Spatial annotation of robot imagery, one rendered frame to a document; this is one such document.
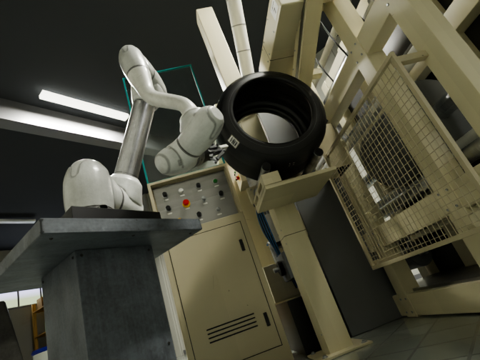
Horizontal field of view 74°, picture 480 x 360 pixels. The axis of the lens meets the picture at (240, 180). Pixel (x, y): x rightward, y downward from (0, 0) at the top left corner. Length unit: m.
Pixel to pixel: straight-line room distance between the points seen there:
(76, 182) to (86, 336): 0.50
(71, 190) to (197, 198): 1.12
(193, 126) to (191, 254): 1.10
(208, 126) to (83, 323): 0.65
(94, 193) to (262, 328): 1.23
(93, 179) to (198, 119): 0.42
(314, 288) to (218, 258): 0.59
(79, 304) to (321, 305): 1.21
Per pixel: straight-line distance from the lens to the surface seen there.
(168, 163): 1.10
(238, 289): 1.98
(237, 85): 1.78
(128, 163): 1.43
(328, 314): 1.82
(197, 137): 1.07
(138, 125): 1.51
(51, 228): 0.87
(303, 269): 1.81
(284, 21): 1.96
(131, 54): 1.52
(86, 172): 1.22
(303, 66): 2.08
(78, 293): 0.99
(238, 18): 2.91
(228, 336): 1.97
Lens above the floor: 0.31
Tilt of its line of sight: 22 degrees up
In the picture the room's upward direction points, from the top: 20 degrees counter-clockwise
